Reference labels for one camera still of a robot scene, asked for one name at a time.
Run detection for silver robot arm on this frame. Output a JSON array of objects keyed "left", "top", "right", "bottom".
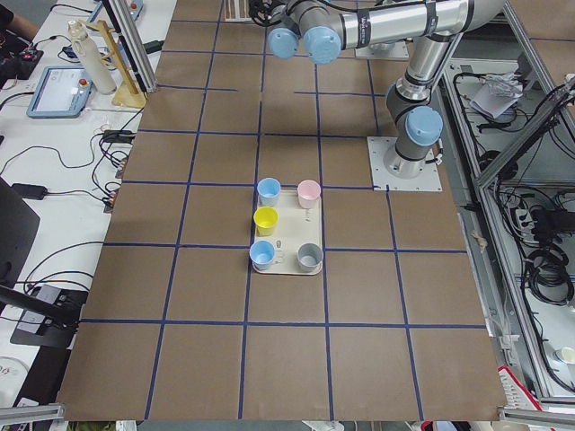
[{"left": 249, "top": 0, "right": 504, "bottom": 180}]

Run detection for yellow plastic cup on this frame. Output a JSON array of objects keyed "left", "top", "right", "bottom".
[{"left": 252, "top": 207, "right": 279, "bottom": 237}]

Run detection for pink plastic cup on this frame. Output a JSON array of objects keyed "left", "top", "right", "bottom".
[{"left": 296, "top": 180, "right": 322, "bottom": 209}]

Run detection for light blue cup near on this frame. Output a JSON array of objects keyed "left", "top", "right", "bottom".
[{"left": 257, "top": 177, "right": 281, "bottom": 207}]

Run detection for light blue cup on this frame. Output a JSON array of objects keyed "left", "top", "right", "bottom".
[
  {"left": 249, "top": 240, "right": 276, "bottom": 271},
  {"left": 257, "top": 177, "right": 281, "bottom": 207}
]

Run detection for light blue cup far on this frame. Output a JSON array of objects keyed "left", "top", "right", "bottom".
[{"left": 249, "top": 240, "right": 276, "bottom": 271}]

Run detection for grey plastic cup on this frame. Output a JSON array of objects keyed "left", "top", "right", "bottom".
[{"left": 297, "top": 242, "right": 323, "bottom": 273}]

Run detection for wooden cup stand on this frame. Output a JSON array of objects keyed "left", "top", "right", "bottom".
[{"left": 84, "top": 20, "right": 146, "bottom": 109}]

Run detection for cream plastic tray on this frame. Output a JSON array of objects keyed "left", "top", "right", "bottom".
[{"left": 252, "top": 189, "right": 323, "bottom": 276}]

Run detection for crumpled white paper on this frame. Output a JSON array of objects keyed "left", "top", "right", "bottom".
[{"left": 470, "top": 72, "right": 524, "bottom": 119}]

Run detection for blue teach pendant tablet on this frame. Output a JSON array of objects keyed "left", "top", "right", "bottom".
[{"left": 26, "top": 66, "right": 93, "bottom": 119}]

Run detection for black monitor stand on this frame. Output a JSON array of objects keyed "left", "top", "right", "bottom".
[{"left": 1, "top": 181, "right": 87, "bottom": 349}]

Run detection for white water bottle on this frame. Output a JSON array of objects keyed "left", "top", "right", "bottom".
[{"left": 67, "top": 20, "right": 117, "bottom": 94}]

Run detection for black power adapter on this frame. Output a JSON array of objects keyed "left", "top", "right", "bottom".
[{"left": 11, "top": 183, "right": 49, "bottom": 200}]

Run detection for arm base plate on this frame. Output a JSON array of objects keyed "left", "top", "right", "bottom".
[{"left": 367, "top": 136, "right": 442, "bottom": 192}]

